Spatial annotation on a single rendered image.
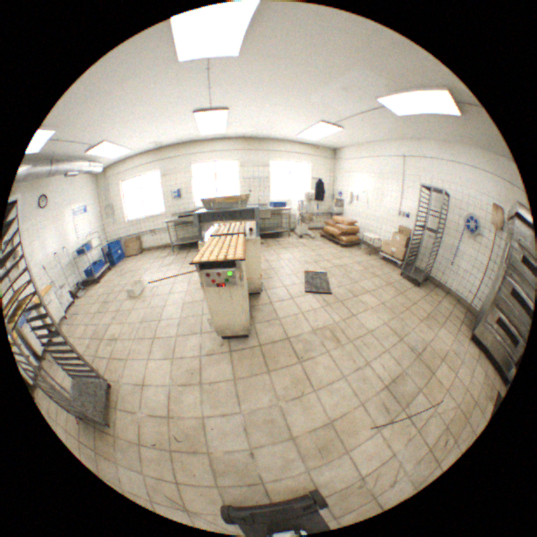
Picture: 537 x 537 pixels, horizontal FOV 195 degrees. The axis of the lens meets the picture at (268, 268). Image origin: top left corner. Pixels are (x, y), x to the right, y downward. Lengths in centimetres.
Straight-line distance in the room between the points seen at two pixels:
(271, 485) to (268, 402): 69
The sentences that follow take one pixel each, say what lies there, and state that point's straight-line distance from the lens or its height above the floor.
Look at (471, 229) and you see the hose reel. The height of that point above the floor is 135.
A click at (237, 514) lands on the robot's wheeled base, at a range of 129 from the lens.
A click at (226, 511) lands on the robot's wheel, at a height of 17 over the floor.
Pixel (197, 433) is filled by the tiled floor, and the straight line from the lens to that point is 145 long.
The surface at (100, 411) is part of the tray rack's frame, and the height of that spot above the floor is 15.
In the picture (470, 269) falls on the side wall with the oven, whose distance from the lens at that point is 391.
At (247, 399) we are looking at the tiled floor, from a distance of 140.
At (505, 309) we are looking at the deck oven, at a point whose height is 72.
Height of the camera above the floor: 134
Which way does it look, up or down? 28 degrees down
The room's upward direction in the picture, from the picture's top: 1 degrees counter-clockwise
